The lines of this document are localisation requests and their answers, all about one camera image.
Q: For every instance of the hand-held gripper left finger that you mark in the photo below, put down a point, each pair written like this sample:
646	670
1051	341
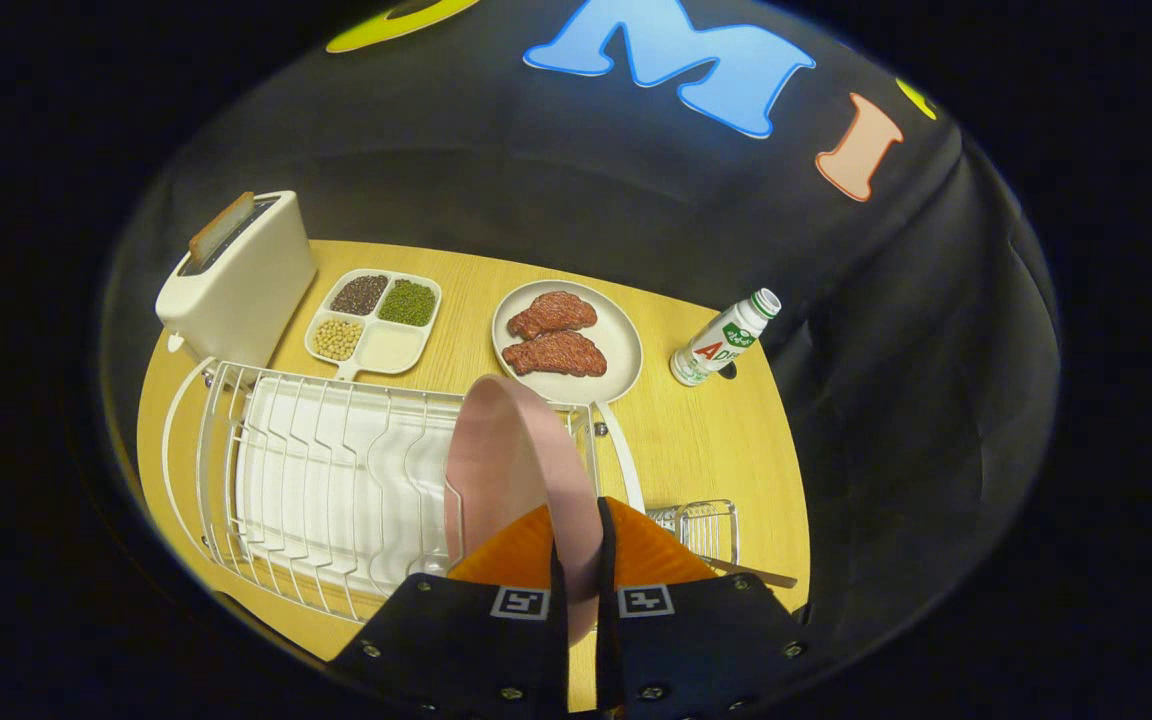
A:
466	650

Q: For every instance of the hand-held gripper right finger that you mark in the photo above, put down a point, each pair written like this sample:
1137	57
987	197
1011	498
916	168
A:
696	650

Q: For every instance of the pink plate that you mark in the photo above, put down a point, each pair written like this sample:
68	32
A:
506	470

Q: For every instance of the beige plate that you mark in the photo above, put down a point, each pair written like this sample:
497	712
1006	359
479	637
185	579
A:
616	340

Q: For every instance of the white drip tray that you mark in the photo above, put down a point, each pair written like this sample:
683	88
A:
376	500

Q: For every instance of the red meat piece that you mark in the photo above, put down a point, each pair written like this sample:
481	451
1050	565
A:
556	354
551	313

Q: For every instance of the white bottle with green label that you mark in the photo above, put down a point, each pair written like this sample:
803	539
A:
721	340

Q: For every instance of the white grain pile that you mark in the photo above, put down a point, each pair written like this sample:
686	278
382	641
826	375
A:
391	347

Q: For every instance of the black backdrop cloth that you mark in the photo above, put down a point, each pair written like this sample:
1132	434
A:
886	400

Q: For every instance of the yellow bean pile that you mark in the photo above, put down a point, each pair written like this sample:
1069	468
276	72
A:
338	338

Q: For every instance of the white divided tray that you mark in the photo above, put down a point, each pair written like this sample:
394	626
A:
373	320

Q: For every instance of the green bean pile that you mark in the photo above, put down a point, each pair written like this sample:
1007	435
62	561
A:
407	302

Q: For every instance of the dark bean pile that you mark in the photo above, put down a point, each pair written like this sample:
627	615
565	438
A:
359	294

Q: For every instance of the white toaster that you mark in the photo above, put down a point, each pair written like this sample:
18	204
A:
246	290

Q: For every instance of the brown toast slice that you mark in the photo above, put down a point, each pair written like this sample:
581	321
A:
219	228

